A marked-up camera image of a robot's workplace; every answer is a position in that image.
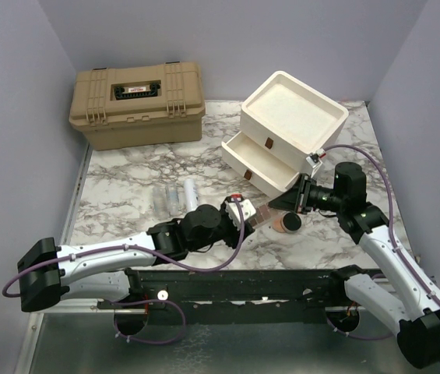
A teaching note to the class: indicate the cream drawer organizer cabinet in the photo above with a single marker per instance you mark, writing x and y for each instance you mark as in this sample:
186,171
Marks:
291,120

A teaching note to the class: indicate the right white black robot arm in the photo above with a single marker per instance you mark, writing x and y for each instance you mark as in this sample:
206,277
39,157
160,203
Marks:
412,314

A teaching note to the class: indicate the black round compact jar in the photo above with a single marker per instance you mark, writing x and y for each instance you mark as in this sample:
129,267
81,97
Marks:
291,222

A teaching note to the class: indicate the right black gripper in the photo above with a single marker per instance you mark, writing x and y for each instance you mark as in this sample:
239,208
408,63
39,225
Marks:
298,199

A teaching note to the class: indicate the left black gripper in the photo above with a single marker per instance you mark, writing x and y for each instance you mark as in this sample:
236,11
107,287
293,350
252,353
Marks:
230,241

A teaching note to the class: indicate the brown eyeshadow palette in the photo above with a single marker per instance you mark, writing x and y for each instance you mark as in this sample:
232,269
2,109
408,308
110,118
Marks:
263,215

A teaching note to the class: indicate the orange makeup sponge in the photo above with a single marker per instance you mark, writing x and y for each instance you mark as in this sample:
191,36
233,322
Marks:
277,225

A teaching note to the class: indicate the white cosmetic bottle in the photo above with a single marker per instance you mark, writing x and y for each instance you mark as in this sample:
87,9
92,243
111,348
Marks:
191,195

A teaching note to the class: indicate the black mounting rail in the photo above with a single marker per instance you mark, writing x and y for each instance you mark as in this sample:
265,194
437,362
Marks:
172,297

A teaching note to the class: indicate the tan plastic toolbox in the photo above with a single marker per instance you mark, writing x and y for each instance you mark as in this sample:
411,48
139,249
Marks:
120,108

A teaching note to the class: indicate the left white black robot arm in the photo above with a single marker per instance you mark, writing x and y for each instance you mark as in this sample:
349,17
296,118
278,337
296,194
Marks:
50,273

